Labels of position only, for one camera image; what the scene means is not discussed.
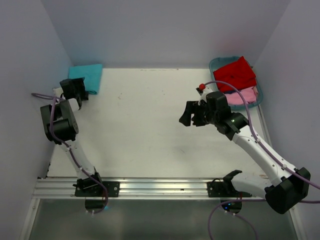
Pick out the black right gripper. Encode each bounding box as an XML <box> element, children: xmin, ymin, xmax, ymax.
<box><xmin>179</xmin><ymin>100</ymin><xmax>219</xmax><ymax>127</ymax></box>

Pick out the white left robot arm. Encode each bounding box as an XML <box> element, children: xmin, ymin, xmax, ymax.
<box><xmin>40</xmin><ymin>77</ymin><xmax>105</xmax><ymax>197</ymax></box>

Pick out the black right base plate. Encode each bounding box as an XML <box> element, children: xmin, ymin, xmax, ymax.
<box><xmin>206</xmin><ymin>181</ymin><xmax>253</xmax><ymax>198</ymax></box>

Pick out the turquoise t shirt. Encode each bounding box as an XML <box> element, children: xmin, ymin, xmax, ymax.
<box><xmin>68</xmin><ymin>64</ymin><xmax>103</xmax><ymax>95</ymax></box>

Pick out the aluminium mounting rail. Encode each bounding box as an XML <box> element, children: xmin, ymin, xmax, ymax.
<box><xmin>32</xmin><ymin>161</ymin><xmax>271</xmax><ymax>201</ymax></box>

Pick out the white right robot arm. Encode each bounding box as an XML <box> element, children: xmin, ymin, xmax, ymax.
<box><xmin>179</xmin><ymin>90</ymin><xmax>311</xmax><ymax>214</ymax></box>

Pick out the teal plastic basket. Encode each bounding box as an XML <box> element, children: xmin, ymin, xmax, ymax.
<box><xmin>209</xmin><ymin>56</ymin><xmax>263</xmax><ymax>110</ymax></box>

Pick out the pink t shirt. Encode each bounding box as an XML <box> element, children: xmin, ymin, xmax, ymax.
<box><xmin>224</xmin><ymin>86</ymin><xmax>258</xmax><ymax>106</ymax></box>

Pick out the red t shirt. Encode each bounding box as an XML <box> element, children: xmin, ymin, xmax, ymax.
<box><xmin>213</xmin><ymin>56</ymin><xmax>257</xmax><ymax>91</ymax></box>

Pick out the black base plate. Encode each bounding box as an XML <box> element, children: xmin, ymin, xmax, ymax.
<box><xmin>73</xmin><ymin>181</ymin><xmax>120</xmax><ymax>198</ymax></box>
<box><xmin>206</xmin><ymin>181</ymin><xmax>253</xmax><ymax>198</ymax></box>

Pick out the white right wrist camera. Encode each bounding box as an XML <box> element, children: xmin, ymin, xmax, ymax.
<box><xmin>196</xmin><ymin>83</ymin><xmax>214</xmax><ymax>106</ymax></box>

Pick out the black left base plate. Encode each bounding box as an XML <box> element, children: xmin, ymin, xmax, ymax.
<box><xmin>73</xmin><ymin>181</ymin><xmax>120</xmax><ymax>198</ymax></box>

